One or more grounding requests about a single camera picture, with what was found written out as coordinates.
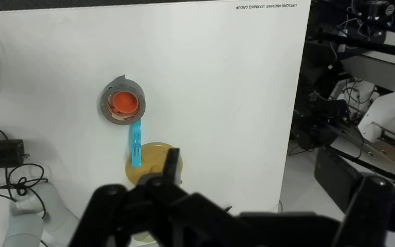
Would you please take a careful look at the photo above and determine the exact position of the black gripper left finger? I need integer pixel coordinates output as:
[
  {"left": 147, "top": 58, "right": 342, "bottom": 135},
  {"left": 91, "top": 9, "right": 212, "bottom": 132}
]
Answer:
[{"left": 162, "top": 149, "right": 181, "bottom": 184}]

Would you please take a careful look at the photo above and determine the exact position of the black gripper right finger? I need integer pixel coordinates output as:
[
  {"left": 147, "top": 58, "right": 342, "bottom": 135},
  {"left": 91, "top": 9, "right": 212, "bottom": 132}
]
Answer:
[{"left": 332, "top": 176, "right": 395, "bottom": 247}]

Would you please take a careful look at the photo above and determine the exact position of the gray duct tape roll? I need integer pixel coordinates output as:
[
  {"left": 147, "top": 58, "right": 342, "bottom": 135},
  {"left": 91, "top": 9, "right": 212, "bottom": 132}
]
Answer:
[{"left": 101, "top": 76, "right": 146, "bottom": 125}]

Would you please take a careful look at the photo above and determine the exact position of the white second robot arm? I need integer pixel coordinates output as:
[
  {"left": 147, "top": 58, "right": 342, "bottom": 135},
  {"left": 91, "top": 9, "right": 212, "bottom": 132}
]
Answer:
[{"left": 3, "top": 149, "right": 394, "bottom": 247}]

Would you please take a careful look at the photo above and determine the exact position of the wooden peg stand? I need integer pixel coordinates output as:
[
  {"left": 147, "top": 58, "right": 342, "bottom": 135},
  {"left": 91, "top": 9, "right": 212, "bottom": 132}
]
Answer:
[{"left": 125, "top": 143, "right": 183, "bottom": 186}]

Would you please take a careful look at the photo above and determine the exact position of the orange plastic cup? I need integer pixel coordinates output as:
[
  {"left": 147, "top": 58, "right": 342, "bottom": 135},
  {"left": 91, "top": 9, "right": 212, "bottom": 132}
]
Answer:
[{"left": 112, "top": 91, "right": 139, "bottom": 116}]

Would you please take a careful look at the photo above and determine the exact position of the cluttered equipment beside table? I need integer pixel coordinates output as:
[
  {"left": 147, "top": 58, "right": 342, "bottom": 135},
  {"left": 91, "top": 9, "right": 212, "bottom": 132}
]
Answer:
[{"left": 280, "top": 0, "right": 395, "bottom": 220}]

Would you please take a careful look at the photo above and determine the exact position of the black power adapter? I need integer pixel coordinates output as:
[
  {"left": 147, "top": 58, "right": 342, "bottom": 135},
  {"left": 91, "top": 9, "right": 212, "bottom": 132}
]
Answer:
[{"left": 0, "top": 141, "right": 25, "bottom": 168}]

